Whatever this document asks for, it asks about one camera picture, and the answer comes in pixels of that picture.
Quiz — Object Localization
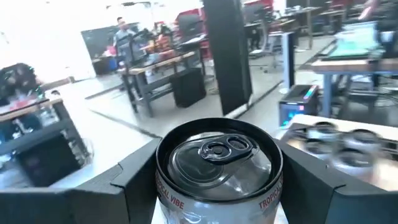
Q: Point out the Celsius Tropical Vibe can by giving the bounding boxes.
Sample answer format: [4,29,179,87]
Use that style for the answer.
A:
[154,117,284,224]

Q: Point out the grey metal desk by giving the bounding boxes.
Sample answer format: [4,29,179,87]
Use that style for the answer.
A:
[309,57,398,119]

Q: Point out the person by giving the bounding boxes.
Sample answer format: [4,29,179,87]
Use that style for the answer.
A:
[357,0,398,24]
[146,24,177,62]
[0,63,43,106]
[112,17,137,63]

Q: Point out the Celsius Arctic Vibe can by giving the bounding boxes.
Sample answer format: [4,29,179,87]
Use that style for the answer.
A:
[303,120,342,158]
[330,128,386,180]

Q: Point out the black box cabinet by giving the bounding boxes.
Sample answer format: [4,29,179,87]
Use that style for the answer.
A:
[169,67,208,109]

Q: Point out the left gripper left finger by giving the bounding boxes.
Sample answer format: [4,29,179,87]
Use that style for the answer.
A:
[0,138,162,224]

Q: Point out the open laptop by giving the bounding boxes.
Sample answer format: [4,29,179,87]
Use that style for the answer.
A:
[322,21,386,62]

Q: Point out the wooden top workbench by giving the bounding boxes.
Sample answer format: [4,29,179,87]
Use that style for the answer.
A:
[0,98,93,190]
[119,50,208,118]

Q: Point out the dark wall board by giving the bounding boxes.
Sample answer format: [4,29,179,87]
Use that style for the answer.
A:
[80,22,141,62]

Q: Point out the black computer tower RGB lights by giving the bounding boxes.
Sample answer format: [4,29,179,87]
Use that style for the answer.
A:
[278,83,320,128]

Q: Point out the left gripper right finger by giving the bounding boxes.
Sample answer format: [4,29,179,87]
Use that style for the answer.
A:
[274,139,398,224]

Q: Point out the black square pillar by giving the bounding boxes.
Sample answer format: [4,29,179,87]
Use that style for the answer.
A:
[201,0,254,116]

